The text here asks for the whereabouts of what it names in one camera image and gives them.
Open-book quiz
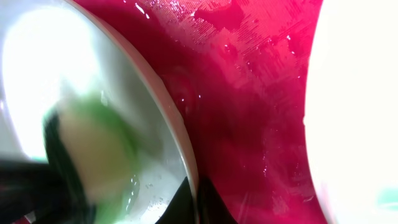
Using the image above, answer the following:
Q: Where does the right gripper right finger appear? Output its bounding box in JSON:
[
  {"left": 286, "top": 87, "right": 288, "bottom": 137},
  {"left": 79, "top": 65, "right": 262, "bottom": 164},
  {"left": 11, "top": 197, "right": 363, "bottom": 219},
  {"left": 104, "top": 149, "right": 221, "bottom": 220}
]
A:
[{"left": 198, "top": 177, "right": 237, "bottom": 224}]

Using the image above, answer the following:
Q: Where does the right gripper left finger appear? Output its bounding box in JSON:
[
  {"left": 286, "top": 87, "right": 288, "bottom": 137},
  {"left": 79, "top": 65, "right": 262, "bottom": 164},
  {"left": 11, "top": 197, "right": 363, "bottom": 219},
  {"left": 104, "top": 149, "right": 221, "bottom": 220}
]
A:
[{"left": 155, "top": 178, "right": 195, "bottom": 224}]

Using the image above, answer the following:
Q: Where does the white plate with green stain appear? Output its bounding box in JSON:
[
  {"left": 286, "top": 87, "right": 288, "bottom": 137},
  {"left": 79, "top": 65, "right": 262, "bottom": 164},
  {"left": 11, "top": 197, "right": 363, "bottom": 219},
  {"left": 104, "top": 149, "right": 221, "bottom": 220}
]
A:
[{"left": 303, "top": 0, "right": 397, "bottom": 223}]

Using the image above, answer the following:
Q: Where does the light blue plate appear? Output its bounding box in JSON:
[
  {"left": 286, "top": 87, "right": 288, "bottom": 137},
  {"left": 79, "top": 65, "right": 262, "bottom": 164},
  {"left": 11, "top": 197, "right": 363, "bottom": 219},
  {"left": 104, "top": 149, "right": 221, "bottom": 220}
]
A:
[{"left": 1, "top": 1, "right": 200, "bottom": 223}]

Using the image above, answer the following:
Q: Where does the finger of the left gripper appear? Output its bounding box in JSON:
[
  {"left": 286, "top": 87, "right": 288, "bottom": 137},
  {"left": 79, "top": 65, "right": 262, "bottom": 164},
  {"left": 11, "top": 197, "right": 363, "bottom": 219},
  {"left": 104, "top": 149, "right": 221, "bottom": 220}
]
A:
[{"left": 1, "top": 113, "right": 93, "bottom": 224}]

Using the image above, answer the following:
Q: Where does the green yellow sponge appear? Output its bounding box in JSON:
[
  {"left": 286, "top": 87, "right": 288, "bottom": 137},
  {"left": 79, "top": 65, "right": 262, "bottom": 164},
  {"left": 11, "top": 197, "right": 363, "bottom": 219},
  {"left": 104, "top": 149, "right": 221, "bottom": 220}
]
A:
[{"left": 44, "top": 98, "right": 140, "bottom": 223}]

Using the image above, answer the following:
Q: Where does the red plastic tray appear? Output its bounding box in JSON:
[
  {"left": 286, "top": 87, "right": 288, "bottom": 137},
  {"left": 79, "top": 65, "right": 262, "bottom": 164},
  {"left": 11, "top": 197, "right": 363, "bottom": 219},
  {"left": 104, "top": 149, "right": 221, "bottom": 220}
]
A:
[{"left": 79, "top": 0, "right": 326, "bottom": 223}]

